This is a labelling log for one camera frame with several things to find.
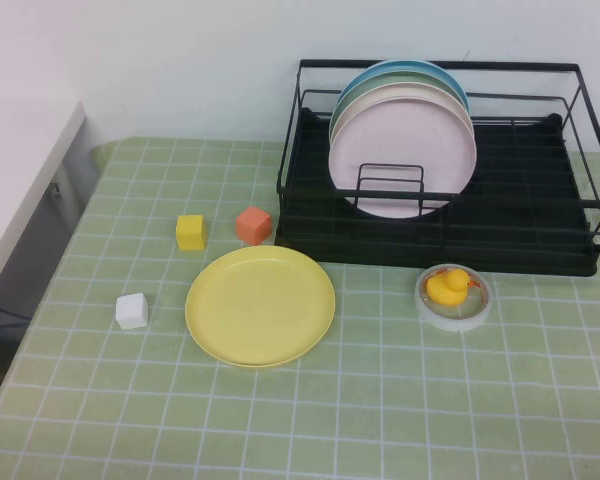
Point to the yellow rubber duck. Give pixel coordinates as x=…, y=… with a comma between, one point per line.
x=445, y=292

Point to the cream plate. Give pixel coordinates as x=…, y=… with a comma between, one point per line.
x=380, y=93

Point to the yellow plate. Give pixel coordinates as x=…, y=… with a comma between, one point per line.
x=260, y=305

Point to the yellow cube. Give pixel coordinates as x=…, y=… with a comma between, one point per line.
x=191, y=235

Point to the white side cabinet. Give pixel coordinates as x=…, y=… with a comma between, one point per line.
x=10, y=165

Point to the blue plate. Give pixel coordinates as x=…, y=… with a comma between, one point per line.
x=395, y=65

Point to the green checkered tablecloth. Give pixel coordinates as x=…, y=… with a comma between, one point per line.
x=330, y=410

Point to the pink plate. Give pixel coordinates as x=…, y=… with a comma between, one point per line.
x=400, y=145

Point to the orange cube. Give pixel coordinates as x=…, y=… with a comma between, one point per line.
x=252, y=227

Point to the green plate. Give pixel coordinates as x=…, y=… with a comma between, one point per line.
x=390, y=77

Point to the white cube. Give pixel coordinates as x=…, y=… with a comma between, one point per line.
x=131, y=312

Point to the clear tape roll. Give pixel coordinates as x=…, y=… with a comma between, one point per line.
x=430, y=315

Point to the metal cabinet latch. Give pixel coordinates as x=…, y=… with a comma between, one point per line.
x=56, y=191

